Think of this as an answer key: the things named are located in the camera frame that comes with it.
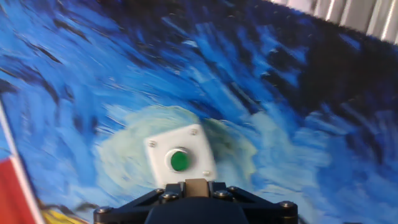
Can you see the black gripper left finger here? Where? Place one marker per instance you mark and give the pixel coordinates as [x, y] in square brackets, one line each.
[172, 191]

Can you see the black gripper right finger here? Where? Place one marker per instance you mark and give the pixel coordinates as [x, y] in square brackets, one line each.
[222, 190]

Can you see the small wooden block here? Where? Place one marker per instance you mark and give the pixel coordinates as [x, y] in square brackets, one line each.
[196, 187]

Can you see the white box green push button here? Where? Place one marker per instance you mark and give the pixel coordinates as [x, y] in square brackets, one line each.
[180, 155]

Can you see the Van Gogh painting print cloth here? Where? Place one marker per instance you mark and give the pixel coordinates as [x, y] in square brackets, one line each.
[217, 77]

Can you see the large red flag white stick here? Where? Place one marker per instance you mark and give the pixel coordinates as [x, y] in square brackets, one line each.
[12, 189]

